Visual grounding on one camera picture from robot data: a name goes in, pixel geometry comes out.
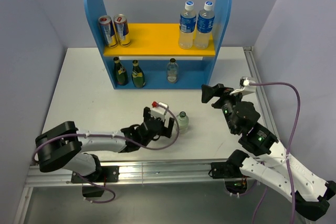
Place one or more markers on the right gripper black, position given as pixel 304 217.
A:
pixel 218 89

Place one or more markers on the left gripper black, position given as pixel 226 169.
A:
pixel 146 115

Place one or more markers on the clear glass bottle front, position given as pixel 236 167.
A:
pixel 183 122

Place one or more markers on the clear glass bottle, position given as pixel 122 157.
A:
pixel 172 71
pixel 183 122

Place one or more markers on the green glass bottle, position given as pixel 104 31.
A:
pixel 120 72
pixel 138 77

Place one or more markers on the blue label water bottle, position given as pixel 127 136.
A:
pixel 204 25
pixel 187 25

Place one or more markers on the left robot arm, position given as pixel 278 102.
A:
pixel 65 147

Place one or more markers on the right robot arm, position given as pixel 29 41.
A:
pixel 263 157

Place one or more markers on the yellow shelf board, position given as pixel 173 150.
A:
pixel 157 40

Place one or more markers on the right energy drink can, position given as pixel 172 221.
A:
pixel 122 30

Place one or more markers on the energy drink can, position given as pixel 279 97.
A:
pixel 122 30
pixel 107 30

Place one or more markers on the left energy drink can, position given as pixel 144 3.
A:
pixel 107 30

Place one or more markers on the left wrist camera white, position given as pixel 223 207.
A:
pixel 159 110

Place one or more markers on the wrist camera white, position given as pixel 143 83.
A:
pixel 246 86
pixel 159 110

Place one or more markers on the blue wooden shelf frame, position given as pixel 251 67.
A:
pixel 193 71

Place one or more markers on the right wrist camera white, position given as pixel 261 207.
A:
pixel 246 86

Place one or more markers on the aluminium rail frame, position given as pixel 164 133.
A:
pixel 168 186

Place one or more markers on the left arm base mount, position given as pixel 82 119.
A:
pixel 97 182

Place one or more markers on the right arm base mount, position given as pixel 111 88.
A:
pixel 235 182

